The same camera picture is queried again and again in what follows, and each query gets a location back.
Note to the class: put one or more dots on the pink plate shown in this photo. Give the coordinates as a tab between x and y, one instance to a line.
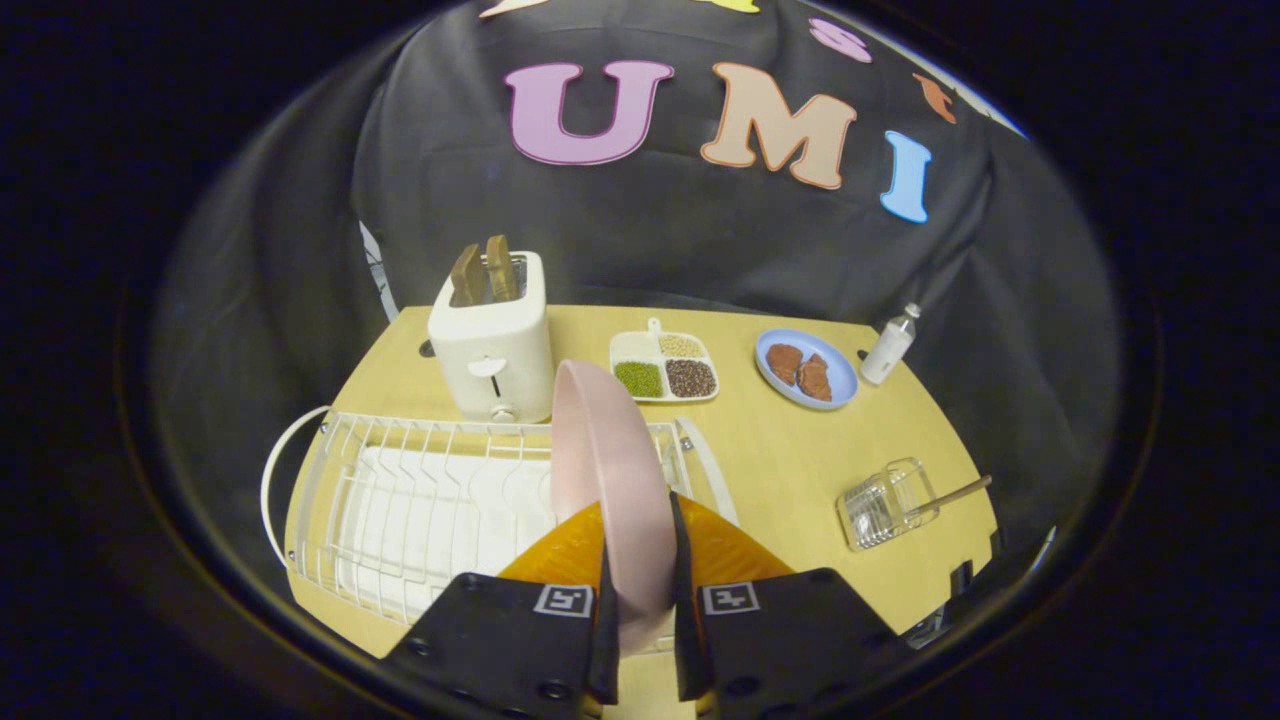
610	470

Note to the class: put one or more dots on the clear plastic bottle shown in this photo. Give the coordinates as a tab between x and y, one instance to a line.
887	350

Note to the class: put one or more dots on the brown meat piece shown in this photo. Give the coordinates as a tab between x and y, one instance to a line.
784	364
815	378

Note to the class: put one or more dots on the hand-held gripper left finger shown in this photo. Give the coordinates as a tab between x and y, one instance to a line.
500	640

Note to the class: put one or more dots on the white divided grain tray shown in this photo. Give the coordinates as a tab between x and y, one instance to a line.
640	348

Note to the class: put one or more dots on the brown toast slice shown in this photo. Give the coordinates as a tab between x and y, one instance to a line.
467	275
501	268

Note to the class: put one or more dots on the white toaster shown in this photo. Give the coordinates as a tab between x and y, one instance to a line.
490	340

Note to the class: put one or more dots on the blue plate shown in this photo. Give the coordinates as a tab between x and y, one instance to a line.
843	385

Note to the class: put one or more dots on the black backdrop cloth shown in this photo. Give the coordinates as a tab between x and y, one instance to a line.
650	250

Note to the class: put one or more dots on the white drip tray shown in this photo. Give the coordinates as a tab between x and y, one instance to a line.
470	520

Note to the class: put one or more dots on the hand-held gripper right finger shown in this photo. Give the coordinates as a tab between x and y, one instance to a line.
790	640

